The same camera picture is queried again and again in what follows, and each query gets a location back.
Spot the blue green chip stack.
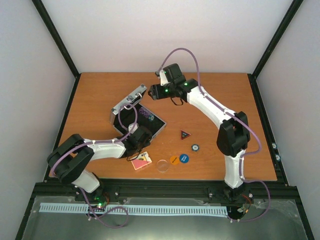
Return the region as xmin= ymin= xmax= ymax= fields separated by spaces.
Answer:
xmin=191 ymin=144 xmax=200 ymax=152
xmin=148 ymin=114 xmax=155 ymax=122

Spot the purple poker chip stack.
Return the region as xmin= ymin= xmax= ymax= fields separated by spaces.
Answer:
xmin=139 ymin=107 xmax=152 ymax=119

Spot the triangular all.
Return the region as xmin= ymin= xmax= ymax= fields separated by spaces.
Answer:
xmin=180 ymin=129 xmax=191 ymax=140

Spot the aluminium poker case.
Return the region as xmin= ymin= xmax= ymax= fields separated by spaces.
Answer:
xmin=109 ymin=84 xmax=167 ymax=148

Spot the pink yellow card deck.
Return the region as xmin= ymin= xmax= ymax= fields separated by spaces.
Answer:
xmin=130 ymin=151 xmax=152 ymax=171

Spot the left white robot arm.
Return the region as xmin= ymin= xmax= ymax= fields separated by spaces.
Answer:
xmin=47 ymin=124 xmax=153 ymax=202

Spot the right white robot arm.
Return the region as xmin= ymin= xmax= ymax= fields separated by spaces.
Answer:
xmin=148 ymin=63 xmax=251 ymax=202

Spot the blue small blind button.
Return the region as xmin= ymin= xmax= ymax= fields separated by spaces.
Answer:
xmin=179 ymin=153 xmax=190 ymax=164

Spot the orange big blind button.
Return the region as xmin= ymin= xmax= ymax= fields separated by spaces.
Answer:
xmin=169 ymin=155 xmax=180 ymax=165

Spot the clear round dealer button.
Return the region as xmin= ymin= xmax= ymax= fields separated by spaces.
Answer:
xmin=156 ymin=159 xmax=170 ymax=173

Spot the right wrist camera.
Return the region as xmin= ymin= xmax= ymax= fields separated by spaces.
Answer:
xmin=155 ymin=69 xmax=169 ymax=86

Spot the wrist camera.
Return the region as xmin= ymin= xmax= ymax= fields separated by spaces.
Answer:
xmin=155 ymin=69 xmax=169 ymax=86
xmin=128 ymin=123 xmax=139 ymax=134

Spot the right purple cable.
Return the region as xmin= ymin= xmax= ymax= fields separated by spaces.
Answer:
xmin=158 ymin=47 xmax=272 ymax=223

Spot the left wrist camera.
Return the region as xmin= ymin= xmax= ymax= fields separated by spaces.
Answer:
xmin=128 ymin=123 xmax=139 ymax=134

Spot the black aluminium frame rail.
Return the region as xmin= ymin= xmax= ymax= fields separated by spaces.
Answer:
xmin=32 ymin=176 xmax=301 ymax=206

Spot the light blue cable duct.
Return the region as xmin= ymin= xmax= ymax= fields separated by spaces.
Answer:
xmin=38 ymin=203 xmax=228 ymax=218

